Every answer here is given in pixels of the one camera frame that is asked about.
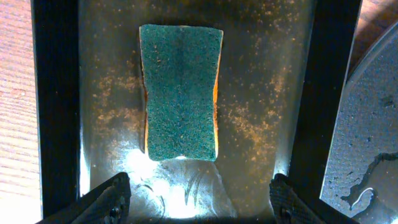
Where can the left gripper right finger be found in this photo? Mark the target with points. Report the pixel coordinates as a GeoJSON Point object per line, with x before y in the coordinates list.
{"type": "Point", "coordinates": [289, 208]}

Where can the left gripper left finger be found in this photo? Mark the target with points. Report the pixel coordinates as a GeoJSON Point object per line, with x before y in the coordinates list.
{"type": "Point", "coordinates": [108, 203]}

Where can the yellow and green sponge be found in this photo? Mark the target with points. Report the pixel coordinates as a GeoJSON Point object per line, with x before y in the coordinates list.
{"type": "Point", "coordinates": [180, 67]}

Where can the round black tray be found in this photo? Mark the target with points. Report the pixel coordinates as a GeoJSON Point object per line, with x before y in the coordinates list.
{"type": "Point", "coordinates": [361, 174]}

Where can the black rectangular water tray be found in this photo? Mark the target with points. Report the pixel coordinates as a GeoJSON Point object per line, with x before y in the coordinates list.
{"type": "Point", "coordinates": [282, 72]}

